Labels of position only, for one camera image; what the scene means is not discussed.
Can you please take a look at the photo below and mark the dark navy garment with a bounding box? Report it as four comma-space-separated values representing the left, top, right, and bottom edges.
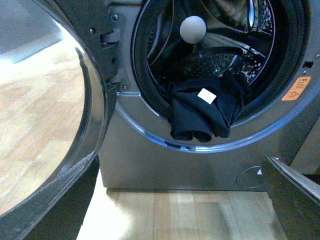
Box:
160, 71, 251, 143

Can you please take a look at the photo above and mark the grey ball in drum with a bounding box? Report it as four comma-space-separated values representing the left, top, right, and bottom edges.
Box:
179, 15, 207, 44

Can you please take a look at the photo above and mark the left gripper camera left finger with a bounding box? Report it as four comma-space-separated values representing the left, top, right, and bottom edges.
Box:
0, 151, 100, 240

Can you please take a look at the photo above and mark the grey front-load washing machine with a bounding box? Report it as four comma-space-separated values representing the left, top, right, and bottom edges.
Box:
87, 0, 320, 191

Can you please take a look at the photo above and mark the orange warning sticker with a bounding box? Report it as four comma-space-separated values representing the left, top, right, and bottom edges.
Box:
281, 76, 312, 101

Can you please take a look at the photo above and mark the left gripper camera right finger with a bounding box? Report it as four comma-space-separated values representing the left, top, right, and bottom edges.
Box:
261, 155, 320, 240

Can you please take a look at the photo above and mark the round glass washer door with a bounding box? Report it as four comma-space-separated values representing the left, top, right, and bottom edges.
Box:
0, 0, 116, 217

